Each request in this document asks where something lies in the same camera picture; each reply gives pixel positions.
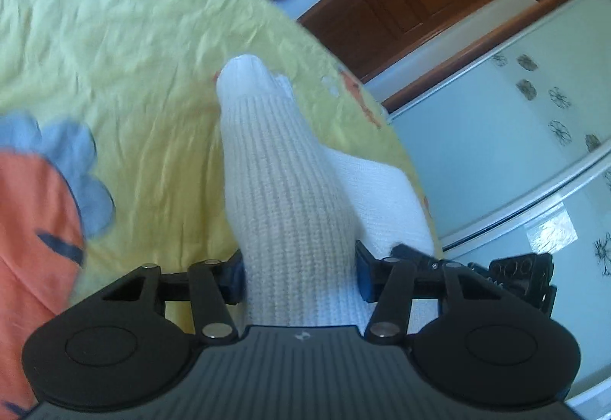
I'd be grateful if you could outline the brown wooden door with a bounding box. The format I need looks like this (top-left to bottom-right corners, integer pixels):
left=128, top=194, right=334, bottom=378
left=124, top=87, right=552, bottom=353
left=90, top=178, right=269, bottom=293
left=298, top=0, right=519, bottom=84

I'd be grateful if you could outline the glass wardrobe door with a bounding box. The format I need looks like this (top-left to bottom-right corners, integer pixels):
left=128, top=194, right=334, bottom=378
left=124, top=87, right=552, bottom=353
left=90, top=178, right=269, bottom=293
left=367, top=0, right=611, bottom=406

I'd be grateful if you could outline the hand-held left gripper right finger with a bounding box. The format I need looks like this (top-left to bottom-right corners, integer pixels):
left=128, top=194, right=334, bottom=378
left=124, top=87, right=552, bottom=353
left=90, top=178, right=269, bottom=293
left=354, top=240, right=499, bottom=347

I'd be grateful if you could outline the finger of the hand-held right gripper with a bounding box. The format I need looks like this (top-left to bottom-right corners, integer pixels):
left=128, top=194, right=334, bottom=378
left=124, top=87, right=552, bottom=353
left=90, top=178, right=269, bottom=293
left=390, top=244, right=442, bottom=269

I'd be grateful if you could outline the brown wooden door frame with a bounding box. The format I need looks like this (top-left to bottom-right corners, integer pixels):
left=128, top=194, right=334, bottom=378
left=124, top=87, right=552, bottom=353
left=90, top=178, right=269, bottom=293
left=382, top=0, right=611, bottom=112

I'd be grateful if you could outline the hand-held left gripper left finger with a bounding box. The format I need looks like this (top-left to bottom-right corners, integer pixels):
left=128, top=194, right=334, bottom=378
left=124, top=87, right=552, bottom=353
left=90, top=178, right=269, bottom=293
left=102, top=258, right=246, bottom=345

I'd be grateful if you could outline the yellow printed bed sheet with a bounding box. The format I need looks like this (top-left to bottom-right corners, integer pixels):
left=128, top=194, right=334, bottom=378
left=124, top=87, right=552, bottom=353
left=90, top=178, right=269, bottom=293
left=0, top=0, right=437, bottom=420

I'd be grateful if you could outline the white knit sweater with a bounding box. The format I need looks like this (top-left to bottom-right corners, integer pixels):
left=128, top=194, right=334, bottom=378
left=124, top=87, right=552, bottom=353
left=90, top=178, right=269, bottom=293
left=216, top=54, right=437, bottom=330

